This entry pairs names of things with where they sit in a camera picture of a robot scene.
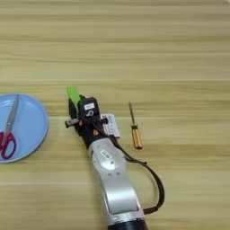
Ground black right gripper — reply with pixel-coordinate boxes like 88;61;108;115
64;93;117;150

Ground green rectangular block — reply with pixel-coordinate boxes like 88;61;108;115
66;86;83;110

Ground white red small box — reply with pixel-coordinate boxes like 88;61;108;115
100;112;122;139

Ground light blue round plate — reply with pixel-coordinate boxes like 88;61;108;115
0;93;49;164

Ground amber handled screwdriver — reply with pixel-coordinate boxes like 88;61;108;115
128;102;144;150

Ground red handled scissors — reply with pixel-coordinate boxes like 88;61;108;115
0;94;21;161

